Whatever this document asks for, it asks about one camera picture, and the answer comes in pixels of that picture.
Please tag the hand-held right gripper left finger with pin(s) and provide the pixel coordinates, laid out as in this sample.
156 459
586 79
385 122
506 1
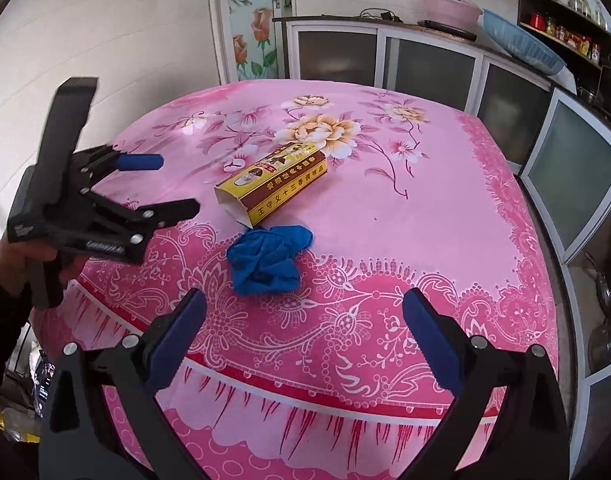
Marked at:
175 346

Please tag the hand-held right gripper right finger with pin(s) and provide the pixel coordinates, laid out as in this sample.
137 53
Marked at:
434 346

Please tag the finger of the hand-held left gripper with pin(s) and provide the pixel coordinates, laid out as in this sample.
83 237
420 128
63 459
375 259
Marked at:
140 162
155 214

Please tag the blue rubber glove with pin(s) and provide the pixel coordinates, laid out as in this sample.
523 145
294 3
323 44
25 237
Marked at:
265 260

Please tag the yellow brown cardboard box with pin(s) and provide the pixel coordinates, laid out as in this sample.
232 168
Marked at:
275 185

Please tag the person's left forearm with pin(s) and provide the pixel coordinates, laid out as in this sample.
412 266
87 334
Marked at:
5 335

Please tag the person's left hand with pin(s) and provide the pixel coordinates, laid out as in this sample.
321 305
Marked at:
15 266

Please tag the pink floral tablecloth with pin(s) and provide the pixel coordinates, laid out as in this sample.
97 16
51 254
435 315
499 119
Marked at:
385 240

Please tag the glass door with flower print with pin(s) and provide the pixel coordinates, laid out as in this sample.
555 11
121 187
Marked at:
250 20

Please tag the white frosted-glass cabinet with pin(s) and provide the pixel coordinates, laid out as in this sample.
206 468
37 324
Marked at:
435 75

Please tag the blue plastic basin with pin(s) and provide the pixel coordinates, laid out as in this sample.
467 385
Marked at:
523 42

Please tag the flat black device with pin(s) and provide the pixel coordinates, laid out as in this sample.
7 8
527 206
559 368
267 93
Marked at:
448 30

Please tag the pink plastic basin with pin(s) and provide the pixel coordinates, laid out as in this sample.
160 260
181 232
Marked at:
448 7

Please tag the dark wall shelf with jars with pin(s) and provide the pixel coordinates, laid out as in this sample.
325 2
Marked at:
570 30

